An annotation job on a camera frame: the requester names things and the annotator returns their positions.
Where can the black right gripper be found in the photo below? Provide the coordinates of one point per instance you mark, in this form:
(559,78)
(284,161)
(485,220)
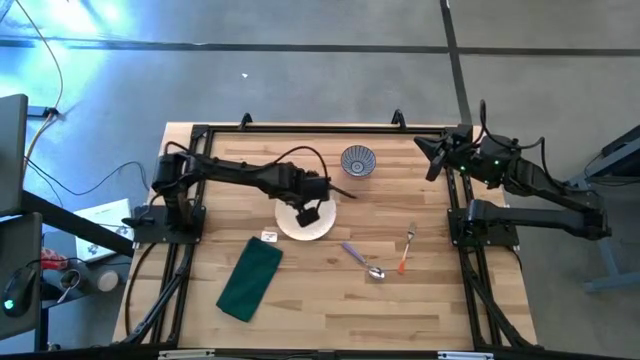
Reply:
(457,147)

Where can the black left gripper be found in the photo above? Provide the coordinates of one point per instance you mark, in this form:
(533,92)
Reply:
(307,187)

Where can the patterned ceramic bowl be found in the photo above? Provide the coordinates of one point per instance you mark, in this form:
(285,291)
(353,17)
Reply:
(358,161)

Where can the white round plate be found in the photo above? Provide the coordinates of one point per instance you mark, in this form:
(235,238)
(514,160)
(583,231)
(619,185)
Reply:
(320,227)

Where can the dark green cloth napkin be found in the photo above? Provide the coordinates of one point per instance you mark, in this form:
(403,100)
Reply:
(249,280)

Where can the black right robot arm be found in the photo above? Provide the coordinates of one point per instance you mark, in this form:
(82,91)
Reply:
(535,217)

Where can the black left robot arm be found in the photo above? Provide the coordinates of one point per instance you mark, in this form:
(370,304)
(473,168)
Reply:
(235,172)

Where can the small white label card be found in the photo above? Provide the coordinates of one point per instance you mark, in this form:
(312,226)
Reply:
(269,236)

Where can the grey-blue table leg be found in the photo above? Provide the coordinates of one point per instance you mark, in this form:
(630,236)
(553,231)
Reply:
(607,270)

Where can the white printed box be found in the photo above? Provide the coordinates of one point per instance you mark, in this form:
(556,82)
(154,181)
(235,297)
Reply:
(102,225)

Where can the white round lid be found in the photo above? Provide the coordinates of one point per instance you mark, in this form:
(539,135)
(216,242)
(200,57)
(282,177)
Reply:
(107,280)

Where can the metal cup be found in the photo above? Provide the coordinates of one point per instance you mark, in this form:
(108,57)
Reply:
(71,282)

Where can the red packet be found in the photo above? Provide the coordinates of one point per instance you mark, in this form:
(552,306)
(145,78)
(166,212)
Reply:
(52,260)

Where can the dark desk monitor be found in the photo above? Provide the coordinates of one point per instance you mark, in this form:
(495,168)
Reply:
(11,155)

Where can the black computer mouse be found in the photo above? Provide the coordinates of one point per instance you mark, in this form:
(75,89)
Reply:
(19,292)

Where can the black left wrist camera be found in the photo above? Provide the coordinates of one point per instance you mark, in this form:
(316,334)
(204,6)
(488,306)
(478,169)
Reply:
(307,216)

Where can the black aluminium table frame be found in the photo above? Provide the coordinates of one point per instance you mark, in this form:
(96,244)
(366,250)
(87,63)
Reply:
(325,129)

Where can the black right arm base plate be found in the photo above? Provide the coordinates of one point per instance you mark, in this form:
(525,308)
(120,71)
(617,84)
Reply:
(500,235)

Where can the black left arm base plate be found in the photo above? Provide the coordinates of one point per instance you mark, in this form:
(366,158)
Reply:
(150,227)

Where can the white frame bracket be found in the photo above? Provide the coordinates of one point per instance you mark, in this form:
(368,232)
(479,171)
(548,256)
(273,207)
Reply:
(186,354)
(465,355)

